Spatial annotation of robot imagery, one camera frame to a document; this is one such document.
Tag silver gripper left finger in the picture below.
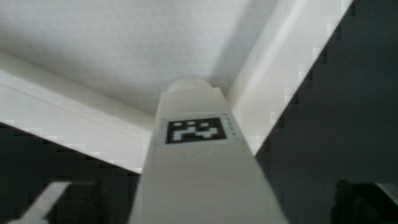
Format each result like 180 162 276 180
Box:
14 182 71 224

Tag white desk leg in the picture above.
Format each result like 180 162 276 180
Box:
128 77 290 224

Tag white desk top tray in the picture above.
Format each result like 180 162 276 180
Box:
0 0 354 171

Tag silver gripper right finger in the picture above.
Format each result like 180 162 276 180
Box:
331 180 398 224

